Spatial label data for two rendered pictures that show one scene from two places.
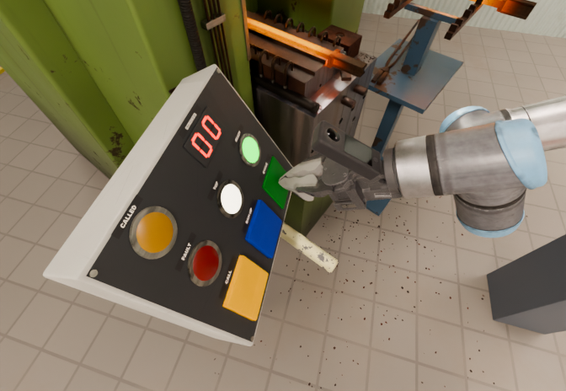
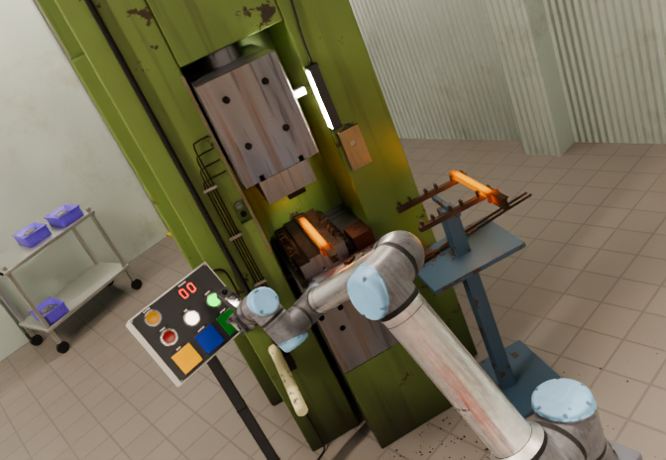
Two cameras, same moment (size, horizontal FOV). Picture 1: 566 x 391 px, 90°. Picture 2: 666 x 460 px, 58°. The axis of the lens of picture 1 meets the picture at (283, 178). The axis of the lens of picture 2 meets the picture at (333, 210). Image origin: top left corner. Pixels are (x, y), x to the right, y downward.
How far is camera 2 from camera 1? 1.88 m
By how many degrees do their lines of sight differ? 43
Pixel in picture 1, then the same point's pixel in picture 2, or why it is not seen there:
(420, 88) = (451, 271)
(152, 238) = (151, 318)
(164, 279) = (151, 334)
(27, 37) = (180, 241)
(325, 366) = not seen: outside the picture
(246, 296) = (183, 360)
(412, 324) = not seen: outside the picture
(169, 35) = (210, 246)
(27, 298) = (158, 441)
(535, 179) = (252, 309)
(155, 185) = (159, 303)
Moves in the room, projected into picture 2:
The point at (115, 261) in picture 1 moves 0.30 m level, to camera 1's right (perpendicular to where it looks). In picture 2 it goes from (138, 321) to (196, 327)
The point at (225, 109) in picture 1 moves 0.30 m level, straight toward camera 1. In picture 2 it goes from (203, 281) to (161, 339)
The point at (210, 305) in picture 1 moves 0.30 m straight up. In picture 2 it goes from (166, 353) to (119, 284)
